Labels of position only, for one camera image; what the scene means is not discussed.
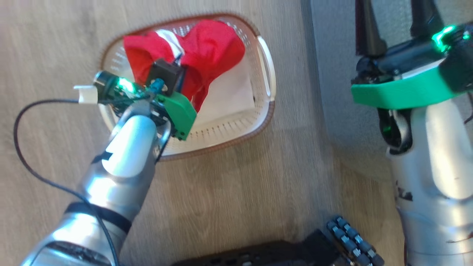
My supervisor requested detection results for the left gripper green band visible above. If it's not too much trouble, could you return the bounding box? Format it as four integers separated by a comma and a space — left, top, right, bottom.
93, 71, 197, 141

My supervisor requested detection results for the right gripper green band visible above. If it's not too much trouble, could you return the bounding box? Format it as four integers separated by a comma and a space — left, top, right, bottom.
350, 0, 473, 110

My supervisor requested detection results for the red jersey with lettering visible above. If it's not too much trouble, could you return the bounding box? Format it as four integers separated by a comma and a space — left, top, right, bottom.
123, 19, 246, 113

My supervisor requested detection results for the white cloth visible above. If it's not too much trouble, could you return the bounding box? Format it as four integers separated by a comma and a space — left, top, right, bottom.
192, 63, 256, 128

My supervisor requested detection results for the white laundry basket brown rim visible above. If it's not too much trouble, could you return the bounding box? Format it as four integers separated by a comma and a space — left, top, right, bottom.
99, 14, 277, 161

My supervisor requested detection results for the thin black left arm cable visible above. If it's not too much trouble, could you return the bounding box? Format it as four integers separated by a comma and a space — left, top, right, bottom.
13, 99, 119, 266

